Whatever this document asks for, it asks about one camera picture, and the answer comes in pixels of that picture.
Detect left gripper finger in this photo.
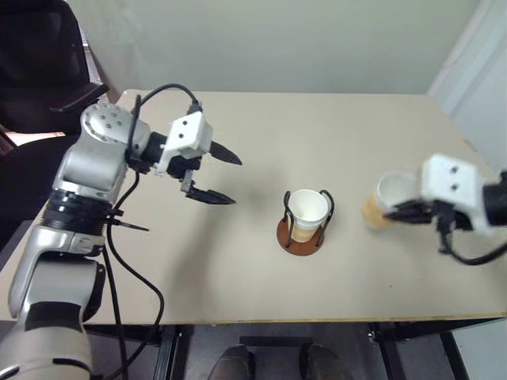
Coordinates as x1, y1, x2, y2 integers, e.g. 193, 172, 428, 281
185, 185, 238, 206
208, 139, 243, 166

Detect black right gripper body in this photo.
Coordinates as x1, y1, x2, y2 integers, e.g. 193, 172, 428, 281
429, 200, 473, 235

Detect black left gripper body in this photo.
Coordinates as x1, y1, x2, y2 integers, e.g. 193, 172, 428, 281
166, 154, 204, 196

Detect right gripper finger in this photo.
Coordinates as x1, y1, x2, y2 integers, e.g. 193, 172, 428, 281
394, 199, 432, 212
382, 209, 435, 226

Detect tan paper cup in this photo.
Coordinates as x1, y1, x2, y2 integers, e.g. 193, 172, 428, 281
286, 189, 330, 233
360, 171, 423, 231
290, 226, 321, 244

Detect black crossbar under table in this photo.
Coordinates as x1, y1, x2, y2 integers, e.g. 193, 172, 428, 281
238, 336, 314, 350

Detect dark rounded shape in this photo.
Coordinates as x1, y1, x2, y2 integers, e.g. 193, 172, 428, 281
207, 344, 255, 380

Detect black office chair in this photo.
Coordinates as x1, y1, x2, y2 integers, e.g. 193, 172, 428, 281
0, 0, 110, 249

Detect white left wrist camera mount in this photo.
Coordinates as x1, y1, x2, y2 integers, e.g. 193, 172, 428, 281
154, 111, 215, 177

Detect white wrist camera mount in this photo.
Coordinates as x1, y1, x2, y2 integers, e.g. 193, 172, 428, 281
154, 111, 215, 177
420, 153, 497, 238

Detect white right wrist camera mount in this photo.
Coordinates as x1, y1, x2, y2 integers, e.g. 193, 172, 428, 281
420, 153, 497, 238

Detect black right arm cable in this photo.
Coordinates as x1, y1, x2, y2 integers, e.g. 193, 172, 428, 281
436, 226, 507, 267

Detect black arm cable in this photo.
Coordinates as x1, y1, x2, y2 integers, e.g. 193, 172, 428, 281
103, 83, 204, 380
436, 226, 507, 267

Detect black cable tie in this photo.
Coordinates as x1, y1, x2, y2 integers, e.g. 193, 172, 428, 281
105, 218, 151, 232

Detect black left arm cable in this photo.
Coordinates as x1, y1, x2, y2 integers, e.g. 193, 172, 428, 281
103, 83, 204, 380

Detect black metal table frame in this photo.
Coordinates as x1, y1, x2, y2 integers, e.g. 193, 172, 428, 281
83, 317, 507, 380

